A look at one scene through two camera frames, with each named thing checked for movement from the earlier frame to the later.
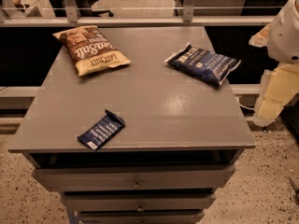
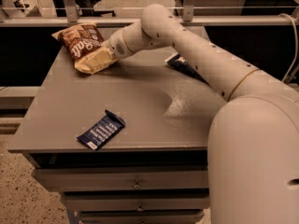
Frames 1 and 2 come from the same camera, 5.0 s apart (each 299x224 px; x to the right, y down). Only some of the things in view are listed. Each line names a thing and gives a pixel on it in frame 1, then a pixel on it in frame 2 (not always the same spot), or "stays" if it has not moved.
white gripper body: x=286 y=38 to x=114 y=48
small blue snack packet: x=103 y=132 stays
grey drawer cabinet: x=147 y=142 stays
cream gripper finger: x=266 y=110 to x=95 y=61
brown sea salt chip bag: x=88 y=49 stays
